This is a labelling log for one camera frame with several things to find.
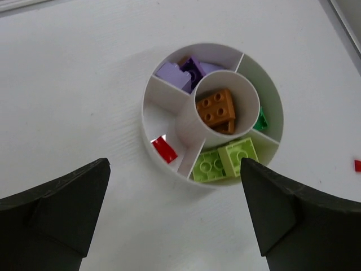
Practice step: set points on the aluminium rail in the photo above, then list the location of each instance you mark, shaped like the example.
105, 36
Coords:
348, 13

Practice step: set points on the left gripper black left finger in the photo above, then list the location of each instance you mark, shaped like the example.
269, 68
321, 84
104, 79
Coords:
51, 226

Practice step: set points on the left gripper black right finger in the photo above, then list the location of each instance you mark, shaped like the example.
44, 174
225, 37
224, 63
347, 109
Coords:
298, 227

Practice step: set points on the light purple lego brick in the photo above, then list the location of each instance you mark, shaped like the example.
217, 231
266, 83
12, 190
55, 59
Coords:
209, 68

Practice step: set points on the brown orange lego plate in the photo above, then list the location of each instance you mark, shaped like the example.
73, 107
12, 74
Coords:
226, 128

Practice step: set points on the dark purple lego brick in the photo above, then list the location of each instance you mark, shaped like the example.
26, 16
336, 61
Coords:
191, 65

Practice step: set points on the lime green lego brick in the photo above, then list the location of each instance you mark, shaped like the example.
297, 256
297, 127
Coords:
208, 167

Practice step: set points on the small lime green lego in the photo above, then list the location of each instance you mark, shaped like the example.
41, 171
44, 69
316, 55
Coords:
232, 154

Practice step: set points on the white round divided container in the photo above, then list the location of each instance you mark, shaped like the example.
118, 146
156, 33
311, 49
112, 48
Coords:
168, 110

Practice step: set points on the pale lavender lego brick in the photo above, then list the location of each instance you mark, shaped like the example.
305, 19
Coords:
171, 73

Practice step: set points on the dark green square lego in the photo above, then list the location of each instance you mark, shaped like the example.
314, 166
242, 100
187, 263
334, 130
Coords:
261, 123

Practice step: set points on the small red lego piece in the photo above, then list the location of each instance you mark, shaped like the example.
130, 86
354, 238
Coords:
164, 149

